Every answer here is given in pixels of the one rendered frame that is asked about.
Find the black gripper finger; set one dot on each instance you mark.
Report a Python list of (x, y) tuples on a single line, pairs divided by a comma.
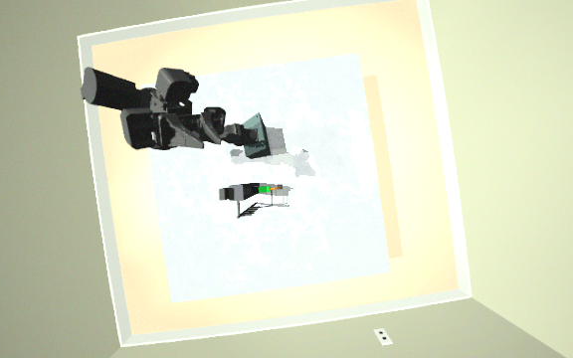
[(207, 131), (173, 133)]

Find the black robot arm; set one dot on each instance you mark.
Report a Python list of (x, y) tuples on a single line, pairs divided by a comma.
[(102, 89)]

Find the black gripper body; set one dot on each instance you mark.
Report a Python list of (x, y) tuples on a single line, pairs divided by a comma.
[(137, 126)]

